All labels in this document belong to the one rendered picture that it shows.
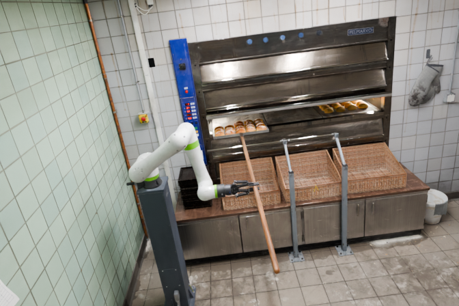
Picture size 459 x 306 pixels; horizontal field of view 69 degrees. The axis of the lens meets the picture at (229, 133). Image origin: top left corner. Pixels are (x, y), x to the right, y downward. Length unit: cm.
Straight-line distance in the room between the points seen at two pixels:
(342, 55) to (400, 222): 172
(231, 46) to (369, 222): 214
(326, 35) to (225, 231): 208
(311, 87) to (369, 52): 62
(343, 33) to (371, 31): 26
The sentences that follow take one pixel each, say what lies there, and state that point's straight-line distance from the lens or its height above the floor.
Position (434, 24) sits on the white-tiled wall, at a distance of 379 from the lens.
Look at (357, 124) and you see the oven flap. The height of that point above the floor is 107.
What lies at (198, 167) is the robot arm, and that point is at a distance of 237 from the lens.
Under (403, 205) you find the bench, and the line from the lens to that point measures 365.
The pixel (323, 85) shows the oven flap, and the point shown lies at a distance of 343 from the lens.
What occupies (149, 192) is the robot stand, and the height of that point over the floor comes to 119.
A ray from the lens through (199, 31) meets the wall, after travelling 318.
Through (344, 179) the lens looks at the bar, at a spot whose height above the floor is 82.
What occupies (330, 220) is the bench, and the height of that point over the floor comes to 35.
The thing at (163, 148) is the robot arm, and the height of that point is 158.
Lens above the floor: 241
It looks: 22 degrees down
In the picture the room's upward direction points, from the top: 7 degrees counter-clockwise
